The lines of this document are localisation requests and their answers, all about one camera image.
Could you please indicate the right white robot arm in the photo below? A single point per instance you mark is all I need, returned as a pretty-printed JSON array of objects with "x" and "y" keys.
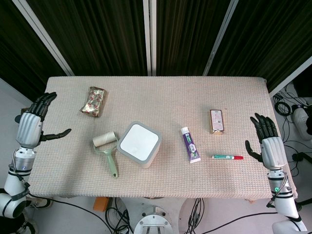
[{"x": 282, "y": 195}]

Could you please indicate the white grey square box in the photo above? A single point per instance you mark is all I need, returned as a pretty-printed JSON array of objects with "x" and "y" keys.
[{"x": 139, "y": 144}]

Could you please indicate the red green marker pen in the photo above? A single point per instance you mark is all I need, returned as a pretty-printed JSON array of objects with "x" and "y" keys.
[{"x": 227, "y": 157}]

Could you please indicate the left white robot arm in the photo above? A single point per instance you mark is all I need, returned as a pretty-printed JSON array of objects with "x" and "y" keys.
[{"x": 15, "y": 185}]

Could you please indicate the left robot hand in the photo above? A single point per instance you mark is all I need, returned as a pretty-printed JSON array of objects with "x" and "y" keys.
[{"x": 29, "y": 126}]

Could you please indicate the orange box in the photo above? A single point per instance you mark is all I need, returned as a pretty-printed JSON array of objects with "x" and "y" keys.
[{"x": 100, "y": 204}]

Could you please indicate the beige woven table cloth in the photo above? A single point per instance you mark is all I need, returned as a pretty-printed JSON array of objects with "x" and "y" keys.
[{"x": 156, "y": 136}]

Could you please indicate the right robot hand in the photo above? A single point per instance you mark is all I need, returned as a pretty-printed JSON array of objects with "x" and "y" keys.
[{"x": 271, "y": 146}]

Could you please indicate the gold foil snack packet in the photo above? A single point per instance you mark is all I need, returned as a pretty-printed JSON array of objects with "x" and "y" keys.
[{"x": 94, "y": 102}]

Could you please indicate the robot base metal plate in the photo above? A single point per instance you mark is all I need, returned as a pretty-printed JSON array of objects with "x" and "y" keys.
[{"x": 153, "y": 223}]

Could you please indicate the white folding screen frame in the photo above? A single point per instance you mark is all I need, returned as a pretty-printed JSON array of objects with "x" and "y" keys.
[{"x": 150, "y": 36}]

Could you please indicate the small brown carton box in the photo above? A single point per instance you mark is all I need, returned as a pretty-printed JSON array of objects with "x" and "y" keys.
[{"x": 216, "y": 121}]

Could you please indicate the purple toothpaste tube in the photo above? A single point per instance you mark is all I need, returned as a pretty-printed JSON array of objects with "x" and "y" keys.
[{"x": 190, "y": 145}]

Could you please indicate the green lint roller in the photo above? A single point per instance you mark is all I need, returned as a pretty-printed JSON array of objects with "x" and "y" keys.
[{"x": 107, "y": 151}]

